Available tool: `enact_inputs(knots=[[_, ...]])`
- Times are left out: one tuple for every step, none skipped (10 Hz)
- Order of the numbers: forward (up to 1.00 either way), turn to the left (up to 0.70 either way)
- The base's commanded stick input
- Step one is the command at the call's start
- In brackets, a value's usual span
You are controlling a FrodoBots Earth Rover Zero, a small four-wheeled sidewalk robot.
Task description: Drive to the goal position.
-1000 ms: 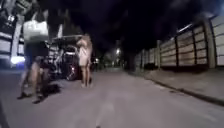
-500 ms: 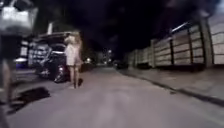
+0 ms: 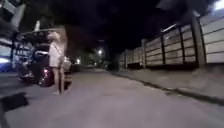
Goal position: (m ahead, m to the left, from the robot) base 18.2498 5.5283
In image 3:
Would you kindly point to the person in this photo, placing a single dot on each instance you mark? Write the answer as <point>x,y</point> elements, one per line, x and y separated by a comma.
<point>56,56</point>

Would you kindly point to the dark parked vehicle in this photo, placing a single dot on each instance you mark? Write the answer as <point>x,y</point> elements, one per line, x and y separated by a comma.
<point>36,68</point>

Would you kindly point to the pale slatted fence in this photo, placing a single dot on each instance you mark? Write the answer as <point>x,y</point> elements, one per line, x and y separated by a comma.
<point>186,43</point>

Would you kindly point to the grey concrete road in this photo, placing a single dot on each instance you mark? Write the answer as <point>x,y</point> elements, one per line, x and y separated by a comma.
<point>110,103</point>

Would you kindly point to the building with gate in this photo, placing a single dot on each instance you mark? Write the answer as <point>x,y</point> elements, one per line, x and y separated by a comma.
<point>13,43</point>

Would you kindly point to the raised pavement strip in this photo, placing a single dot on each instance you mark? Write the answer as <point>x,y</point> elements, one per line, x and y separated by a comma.
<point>186,80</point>

